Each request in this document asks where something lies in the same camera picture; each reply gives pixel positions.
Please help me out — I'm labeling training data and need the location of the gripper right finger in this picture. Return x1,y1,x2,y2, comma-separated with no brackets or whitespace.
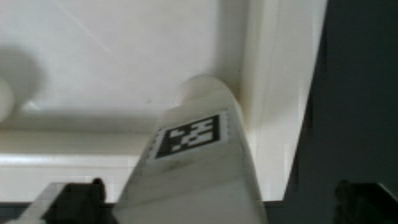
335,180,398,224

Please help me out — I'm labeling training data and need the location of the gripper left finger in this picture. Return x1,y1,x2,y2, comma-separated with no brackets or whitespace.
11,178,113,224

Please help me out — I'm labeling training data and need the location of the white table leg with tag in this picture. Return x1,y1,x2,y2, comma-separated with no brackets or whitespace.
114,75,269,224

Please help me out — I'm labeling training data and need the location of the white square tabletop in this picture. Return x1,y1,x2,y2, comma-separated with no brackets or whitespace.
0,0,329,201

